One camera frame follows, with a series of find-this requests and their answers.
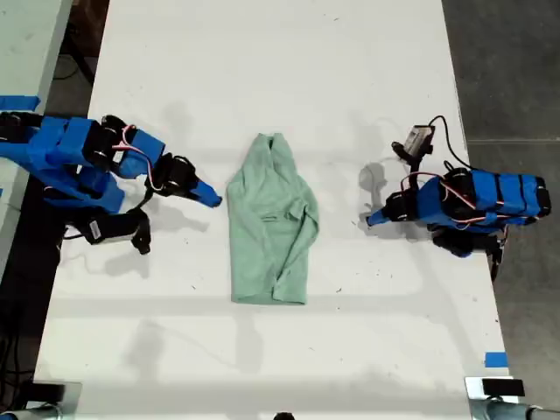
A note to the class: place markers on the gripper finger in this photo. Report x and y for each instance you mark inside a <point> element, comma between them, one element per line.
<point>380,221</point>
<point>380,215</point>
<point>205,188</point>
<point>205,199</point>

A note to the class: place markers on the black arm base clamp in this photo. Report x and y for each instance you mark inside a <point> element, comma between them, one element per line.
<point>496,258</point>

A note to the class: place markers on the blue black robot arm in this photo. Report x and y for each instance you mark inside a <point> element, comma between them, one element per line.
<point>65,149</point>
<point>494,197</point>

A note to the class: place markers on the pale green T-shirt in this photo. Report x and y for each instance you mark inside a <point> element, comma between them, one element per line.
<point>271,219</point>

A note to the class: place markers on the short blue tape strip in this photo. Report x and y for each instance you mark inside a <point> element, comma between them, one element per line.
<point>496,359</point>

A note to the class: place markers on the metal mounting plate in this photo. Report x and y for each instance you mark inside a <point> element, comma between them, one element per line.
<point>473,387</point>
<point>73,396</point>

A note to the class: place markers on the white side table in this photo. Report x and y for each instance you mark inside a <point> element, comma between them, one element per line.
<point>26,44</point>

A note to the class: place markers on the small black box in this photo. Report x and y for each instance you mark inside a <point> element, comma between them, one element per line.
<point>503,387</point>
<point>50,392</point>

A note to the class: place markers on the black round object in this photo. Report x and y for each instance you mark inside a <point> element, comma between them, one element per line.
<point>283,416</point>

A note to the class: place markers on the grey metal tube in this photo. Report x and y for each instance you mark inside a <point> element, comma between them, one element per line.
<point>35,413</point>
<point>516,411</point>

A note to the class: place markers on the gripper camera stalk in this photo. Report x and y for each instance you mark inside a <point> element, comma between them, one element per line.
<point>142,236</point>
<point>411,159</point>

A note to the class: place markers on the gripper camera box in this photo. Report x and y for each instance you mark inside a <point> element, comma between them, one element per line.
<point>109,229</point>
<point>417,139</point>

